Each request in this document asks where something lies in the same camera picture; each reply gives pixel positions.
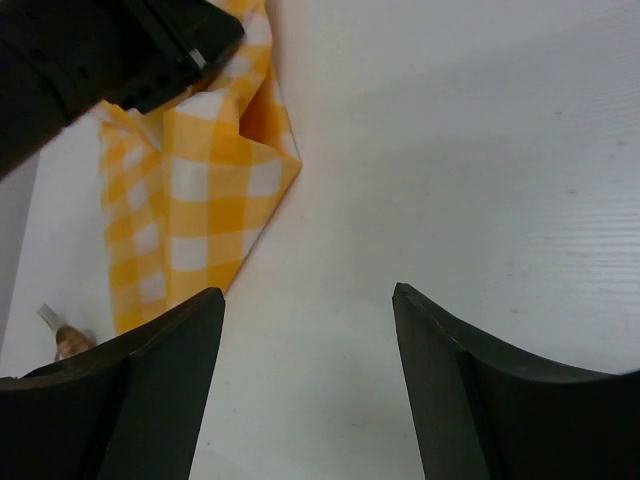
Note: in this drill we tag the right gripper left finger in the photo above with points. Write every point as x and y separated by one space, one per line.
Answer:
130 408

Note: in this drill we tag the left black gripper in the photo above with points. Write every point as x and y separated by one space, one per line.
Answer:
60 58

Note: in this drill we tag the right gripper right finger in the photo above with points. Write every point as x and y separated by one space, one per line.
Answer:
485 409

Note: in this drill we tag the copper spoon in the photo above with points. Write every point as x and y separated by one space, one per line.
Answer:
69 340

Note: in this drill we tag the yellow white checkered cloth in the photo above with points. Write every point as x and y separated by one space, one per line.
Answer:
188 188

